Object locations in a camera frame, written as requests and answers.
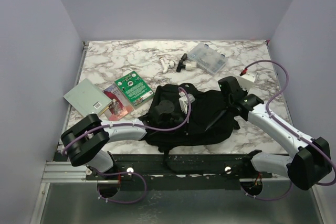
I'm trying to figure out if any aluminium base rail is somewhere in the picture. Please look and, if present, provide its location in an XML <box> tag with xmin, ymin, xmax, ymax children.
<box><xmin>41</xmin><ymin>158</ymin><xmax>321</xmax><ymax>183</ymax></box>

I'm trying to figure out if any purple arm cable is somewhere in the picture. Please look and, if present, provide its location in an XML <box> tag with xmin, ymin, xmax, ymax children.
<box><xmin>61</xmin><ymin>87</ymin><xmax>195</xmax><ymax>204</ymax></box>
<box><xmin>240</xmin><ymin>60</ymin><xmax>336</xmax><ymax>201</ymax></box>

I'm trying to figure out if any black student backpack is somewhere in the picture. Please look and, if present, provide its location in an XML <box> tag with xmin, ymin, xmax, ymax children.
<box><xmin>139</xmin><ymin>83</ymin><xmax>240</xmax><ymax>157</ymax></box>

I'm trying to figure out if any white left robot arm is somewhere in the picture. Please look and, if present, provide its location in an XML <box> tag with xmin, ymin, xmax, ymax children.
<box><xmin>61</xmin><ymin>99</ymin><xmax>191</xmax><ymax>179</ymax></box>

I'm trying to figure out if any purple red paperback book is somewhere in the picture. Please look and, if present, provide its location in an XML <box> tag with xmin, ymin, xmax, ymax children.
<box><xmin>103</xmin><ymin>84</ymin><xmax>134</xmax><ymax>121</ymax></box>

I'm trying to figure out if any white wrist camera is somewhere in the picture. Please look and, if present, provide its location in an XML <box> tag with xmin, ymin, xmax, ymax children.
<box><xmin>178</xmin><ymin>92</ymin><xmax>195</xmax><ymax>114</ymax></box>
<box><xmin>237</xmin><ymin>72</ymin><xmax>256</xmax><ymax>91</ymax></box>

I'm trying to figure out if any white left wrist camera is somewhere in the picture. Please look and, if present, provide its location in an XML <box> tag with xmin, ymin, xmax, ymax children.
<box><xmin>178</xmin><ymin>92</ymin><xmax>195</xmax><ymax>114</ymax></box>

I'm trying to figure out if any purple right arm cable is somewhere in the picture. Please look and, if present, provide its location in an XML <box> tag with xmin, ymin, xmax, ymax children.
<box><xmin>240</xmin><ymin>60</ymin><xmax>336</xmax><ymax>201</ymax></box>

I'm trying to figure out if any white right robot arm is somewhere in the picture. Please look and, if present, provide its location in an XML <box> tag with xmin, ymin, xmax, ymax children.
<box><xmin>218</xmin><ymin>76</ymin><xmax>333</xmax><ymax>190</ymax></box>

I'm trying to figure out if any grey-green notebook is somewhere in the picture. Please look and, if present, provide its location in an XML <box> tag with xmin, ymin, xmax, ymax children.
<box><xmin>64</xmin><ymin>79</ymin><xmax>112</xmax><ymax>117</ymax></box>

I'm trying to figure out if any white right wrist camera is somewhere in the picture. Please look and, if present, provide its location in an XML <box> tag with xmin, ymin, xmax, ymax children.
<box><xmin>237</xmin><ymin>72</ymin><xmax>256</xmax><ymax>91</ymax></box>

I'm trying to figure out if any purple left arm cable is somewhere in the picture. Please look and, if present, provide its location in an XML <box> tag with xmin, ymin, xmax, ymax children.
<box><xmin>61</xmin><ymin>87</ymin><xmax>195</xmax><ymax>204</ymax></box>

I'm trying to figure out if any clear plastic organizer box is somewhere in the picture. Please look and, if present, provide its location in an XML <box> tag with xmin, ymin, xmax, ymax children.
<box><xmin>187</xmin><ymin>42</ymin><xmax>227</xmax><ymax>76</ymax></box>

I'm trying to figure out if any black and white valve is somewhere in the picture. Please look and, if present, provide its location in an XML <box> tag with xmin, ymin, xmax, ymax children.
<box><xmin>176</xmin><ymin>54</ymin><xmax>197</xmax><ymax>72</ymax></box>

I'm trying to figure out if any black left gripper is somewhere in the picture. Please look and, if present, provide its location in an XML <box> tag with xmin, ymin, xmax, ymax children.
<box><xmin>159</xmin><ymin>108</ymin><xmax>205</xmax><ymax>135</ymax></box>

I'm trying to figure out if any white plastic pipe fitting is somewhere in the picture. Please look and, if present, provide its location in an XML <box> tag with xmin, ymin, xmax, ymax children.
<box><xmin>159</xmin><ymin>57</ymin><xmax>175</xmax><ymax>73</ymax></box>

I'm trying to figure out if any green paperback book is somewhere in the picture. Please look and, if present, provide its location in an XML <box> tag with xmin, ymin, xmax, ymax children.
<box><xmin>114</xmin><ymin>71</ymin><xmax>154</xmax><ymax>108</ymax></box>

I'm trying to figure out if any black mounting plate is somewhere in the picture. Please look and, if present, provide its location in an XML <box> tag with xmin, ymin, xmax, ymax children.
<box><xmin>54</xmin><ymin>152</ymin><xmax>308</xmax><ymax>191</ymax></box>

